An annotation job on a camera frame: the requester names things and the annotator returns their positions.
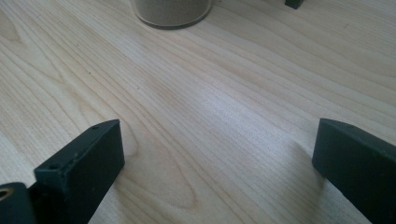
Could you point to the small dark block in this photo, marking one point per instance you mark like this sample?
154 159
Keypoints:
294 3

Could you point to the beige cylindrical container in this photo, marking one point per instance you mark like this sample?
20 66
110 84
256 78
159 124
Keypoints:
172 12

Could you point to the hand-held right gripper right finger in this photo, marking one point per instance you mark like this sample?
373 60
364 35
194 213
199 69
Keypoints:
358 165

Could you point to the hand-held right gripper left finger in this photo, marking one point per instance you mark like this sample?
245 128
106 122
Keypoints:
81 174

